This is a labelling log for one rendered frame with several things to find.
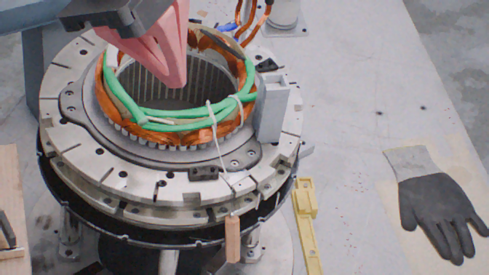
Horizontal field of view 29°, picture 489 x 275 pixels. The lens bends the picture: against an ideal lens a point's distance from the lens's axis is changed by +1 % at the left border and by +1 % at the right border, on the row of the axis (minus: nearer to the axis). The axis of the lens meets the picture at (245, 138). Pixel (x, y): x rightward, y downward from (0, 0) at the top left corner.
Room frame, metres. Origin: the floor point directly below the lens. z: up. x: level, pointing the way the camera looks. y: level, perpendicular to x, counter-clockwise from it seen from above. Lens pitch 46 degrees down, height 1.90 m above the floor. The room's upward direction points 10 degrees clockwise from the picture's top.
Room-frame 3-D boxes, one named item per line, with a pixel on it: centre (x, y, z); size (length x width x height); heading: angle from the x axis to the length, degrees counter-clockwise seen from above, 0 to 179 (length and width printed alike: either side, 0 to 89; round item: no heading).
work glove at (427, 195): (1.00, -0.31, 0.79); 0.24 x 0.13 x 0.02; 19
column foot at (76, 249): (0.79, 0.22, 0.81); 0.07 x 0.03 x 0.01; 11
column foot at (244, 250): (0.84, -0.03, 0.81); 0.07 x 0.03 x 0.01; 11
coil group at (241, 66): (0.83, 0.02, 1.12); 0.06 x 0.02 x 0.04; 19
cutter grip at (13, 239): (0.59, 0.23, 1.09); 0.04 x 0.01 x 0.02; 37
